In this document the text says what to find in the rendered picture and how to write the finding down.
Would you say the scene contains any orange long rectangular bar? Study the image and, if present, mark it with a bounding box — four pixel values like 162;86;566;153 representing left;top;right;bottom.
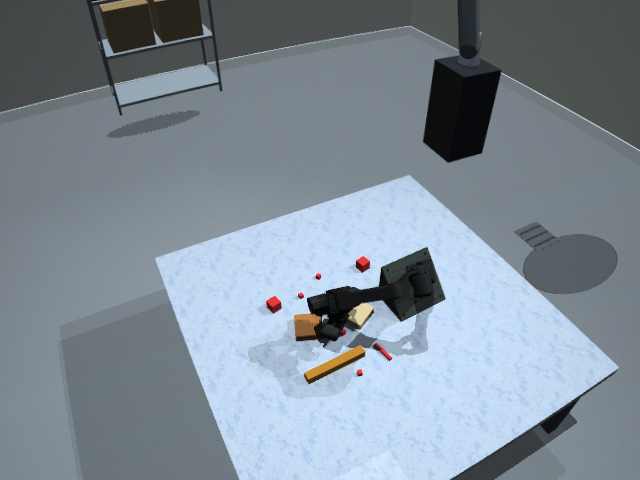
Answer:
304;345;366;384

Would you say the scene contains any red cylinder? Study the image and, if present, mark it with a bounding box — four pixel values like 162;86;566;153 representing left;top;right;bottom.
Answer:
373;343;393;360

